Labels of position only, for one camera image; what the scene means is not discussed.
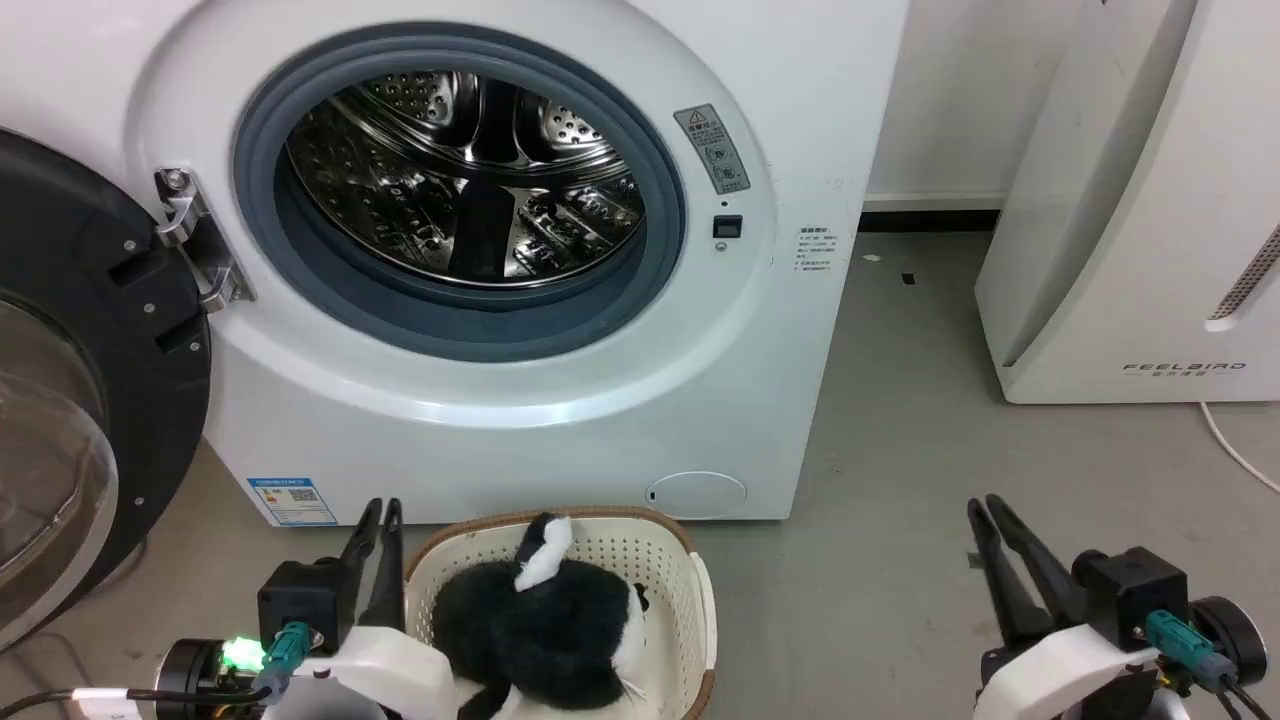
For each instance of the black door latch socket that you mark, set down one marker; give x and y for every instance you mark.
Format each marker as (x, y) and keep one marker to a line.
(727, 226)

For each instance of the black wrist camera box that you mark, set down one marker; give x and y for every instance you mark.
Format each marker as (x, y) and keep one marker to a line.
(300, 600)
(1130, 590)

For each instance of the oval white filter cover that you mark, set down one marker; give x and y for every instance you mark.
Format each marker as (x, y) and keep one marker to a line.
(697, 495)

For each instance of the stainless steel washing machine drum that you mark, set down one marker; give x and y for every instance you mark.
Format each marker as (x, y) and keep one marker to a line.
(400, 200)

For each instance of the white front-load washing machine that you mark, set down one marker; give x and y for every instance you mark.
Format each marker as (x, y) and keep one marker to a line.
(520, 420)

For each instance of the small white text sticker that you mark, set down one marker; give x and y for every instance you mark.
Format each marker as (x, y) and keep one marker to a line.
(815, 250)

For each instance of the grey rubber door gasket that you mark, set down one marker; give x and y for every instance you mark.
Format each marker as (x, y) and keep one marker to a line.
(470, 320)

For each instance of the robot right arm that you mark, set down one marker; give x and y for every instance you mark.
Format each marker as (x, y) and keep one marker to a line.
(1235, 635)

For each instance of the cream plastic laundry basket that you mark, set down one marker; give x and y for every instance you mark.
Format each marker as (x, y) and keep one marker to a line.
(670, 590)

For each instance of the silver metal door hinge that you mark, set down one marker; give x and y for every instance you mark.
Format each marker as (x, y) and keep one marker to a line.
(205, 255)

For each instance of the white air purifier appliance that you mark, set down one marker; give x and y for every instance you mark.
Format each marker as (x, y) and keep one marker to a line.
(1120, 200)

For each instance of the blue white energy label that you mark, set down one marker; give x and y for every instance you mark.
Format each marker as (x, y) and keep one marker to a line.
(293, 501)

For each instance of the black washing machine door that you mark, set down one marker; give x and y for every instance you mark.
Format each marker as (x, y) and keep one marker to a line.
(90, 260)

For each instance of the black wall baseboard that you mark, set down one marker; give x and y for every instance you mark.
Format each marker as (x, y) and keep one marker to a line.
(930, 220)

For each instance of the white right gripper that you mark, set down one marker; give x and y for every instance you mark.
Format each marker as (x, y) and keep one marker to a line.
(1060, 675)

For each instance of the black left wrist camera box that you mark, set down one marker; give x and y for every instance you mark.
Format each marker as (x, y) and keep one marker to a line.
(300, 600)

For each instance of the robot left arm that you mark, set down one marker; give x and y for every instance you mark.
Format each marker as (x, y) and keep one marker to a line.
(195, 680)

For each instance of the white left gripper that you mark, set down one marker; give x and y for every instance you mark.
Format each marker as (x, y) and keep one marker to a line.
(390, 665)

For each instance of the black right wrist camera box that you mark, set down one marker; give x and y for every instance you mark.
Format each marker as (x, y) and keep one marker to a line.
(1130, 590)

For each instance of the grey warning sticker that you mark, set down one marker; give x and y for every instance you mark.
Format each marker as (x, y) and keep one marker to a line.
(712, 148)

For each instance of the black and white plush toy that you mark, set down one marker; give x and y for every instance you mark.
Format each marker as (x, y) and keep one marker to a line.
(540, 630)

